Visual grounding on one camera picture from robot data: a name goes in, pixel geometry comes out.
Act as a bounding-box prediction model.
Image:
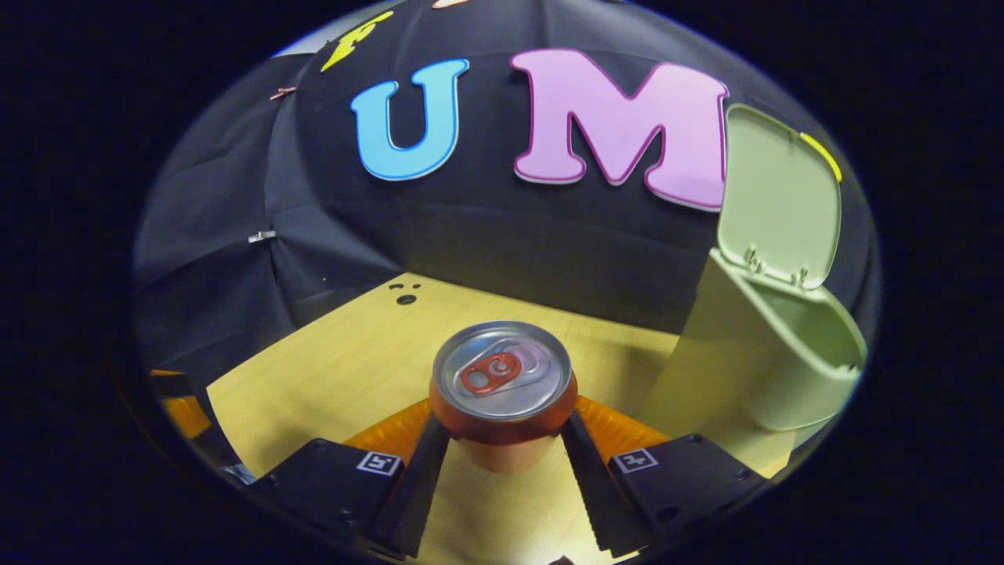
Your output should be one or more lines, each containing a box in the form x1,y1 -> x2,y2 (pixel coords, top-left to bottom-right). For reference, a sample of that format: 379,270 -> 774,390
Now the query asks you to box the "orange pop can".
429,320 -> 579,473

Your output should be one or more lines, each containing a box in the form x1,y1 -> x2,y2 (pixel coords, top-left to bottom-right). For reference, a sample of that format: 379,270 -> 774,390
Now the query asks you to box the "black backdrop cloth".
133,0 -> 879,385

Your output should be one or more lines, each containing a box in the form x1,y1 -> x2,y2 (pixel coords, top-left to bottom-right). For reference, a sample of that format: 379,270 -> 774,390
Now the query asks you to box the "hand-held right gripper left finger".
251,399 -> 453,560

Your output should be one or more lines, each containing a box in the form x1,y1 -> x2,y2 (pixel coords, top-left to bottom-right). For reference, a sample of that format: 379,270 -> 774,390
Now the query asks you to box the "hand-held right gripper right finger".
558,395 -> 768,558

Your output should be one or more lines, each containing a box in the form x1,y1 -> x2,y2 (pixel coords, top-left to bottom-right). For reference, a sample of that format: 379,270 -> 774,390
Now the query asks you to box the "green desktop garbage bin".
637,104 -> 868,434

